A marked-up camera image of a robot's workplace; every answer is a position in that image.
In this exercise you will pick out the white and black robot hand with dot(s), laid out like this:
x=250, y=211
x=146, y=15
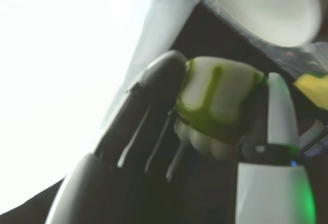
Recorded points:
x=107, y=183

